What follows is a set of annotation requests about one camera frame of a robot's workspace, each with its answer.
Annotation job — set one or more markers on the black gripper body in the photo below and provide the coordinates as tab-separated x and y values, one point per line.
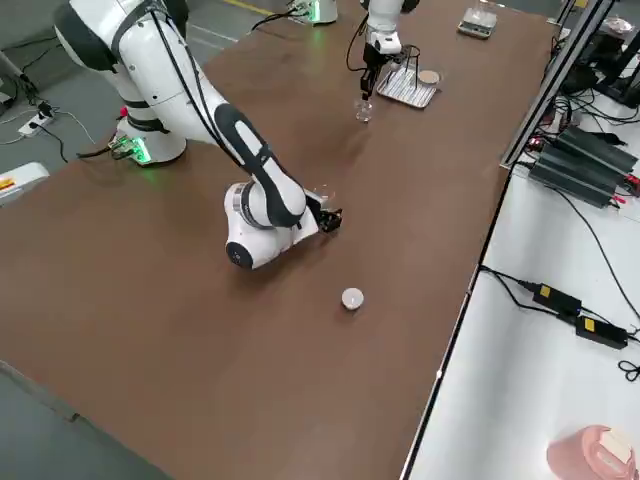
372	57
331	220

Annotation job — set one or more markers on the glass alcohol lamp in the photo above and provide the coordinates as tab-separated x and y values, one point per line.
364	112

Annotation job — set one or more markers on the large glass beaker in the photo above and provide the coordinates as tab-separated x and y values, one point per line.
481	7

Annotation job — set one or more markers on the ribbed metal tray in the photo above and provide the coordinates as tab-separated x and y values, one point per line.
405	95

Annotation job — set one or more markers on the small white bottle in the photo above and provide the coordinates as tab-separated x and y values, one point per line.
352	298

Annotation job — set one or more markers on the digital kitchen scale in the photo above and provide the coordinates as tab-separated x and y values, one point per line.
477	27

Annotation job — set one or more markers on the small red display module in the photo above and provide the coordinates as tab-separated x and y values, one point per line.
535	143

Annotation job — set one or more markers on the black ribbed power supply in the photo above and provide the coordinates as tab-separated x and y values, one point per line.
600	150
575	180

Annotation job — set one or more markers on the black metal stand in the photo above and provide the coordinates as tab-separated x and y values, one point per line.
607	70

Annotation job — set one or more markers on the black adapter yellow label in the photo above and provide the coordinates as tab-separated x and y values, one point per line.
602	332
557	298

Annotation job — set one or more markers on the white power strip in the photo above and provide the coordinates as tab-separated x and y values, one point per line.
36	125

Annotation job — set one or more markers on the white cabinet orange label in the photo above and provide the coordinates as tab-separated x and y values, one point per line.
22	182

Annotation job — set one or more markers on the pink plastic container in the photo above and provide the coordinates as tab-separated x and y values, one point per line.
580	455

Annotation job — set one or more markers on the aluminium frame post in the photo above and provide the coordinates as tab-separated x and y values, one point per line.
550	85

